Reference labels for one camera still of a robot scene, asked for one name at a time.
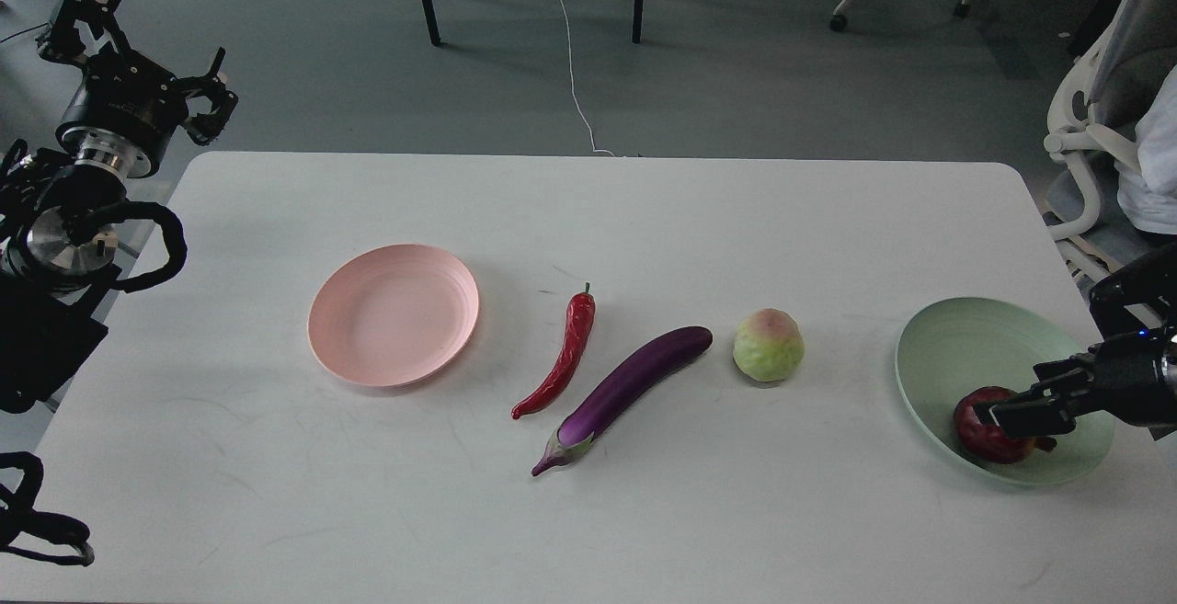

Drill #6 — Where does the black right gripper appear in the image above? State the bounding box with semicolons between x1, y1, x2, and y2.
975;328;1176;438

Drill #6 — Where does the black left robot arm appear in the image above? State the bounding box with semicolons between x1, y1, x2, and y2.
1;0;239;414

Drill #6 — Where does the green pink peach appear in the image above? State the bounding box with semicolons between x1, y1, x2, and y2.
732;308;806;383

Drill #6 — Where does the purple eggplant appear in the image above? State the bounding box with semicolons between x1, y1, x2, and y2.
531;325;714;477

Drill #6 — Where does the red chili pepper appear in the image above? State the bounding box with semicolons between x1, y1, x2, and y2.
511;283;596;420

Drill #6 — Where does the pink plastic plate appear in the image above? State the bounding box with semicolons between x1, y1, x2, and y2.
307;244;483;389

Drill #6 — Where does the red pomegranate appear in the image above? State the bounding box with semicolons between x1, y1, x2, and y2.
953;386;1057;464

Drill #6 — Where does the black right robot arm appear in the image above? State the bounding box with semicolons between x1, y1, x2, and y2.
972;245;1176;438

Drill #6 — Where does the green plastic plate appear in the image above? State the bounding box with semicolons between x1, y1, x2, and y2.
895;297;1113;486

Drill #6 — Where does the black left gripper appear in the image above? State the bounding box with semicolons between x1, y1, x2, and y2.
36;0;239;180

